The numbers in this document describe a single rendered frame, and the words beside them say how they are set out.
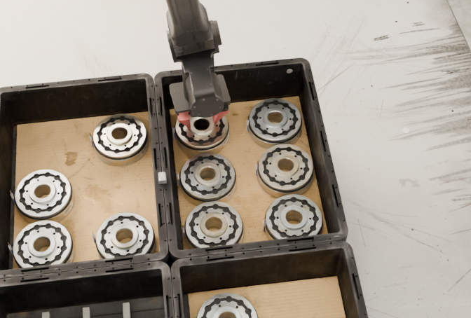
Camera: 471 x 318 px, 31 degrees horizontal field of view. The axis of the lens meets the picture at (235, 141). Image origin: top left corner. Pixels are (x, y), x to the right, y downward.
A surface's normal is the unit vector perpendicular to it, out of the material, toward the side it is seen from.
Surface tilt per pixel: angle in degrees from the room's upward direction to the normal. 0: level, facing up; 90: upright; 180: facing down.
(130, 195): 0
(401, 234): 0
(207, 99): 90
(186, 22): 110
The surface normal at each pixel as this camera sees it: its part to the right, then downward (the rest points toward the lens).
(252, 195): 0.00, -0.58
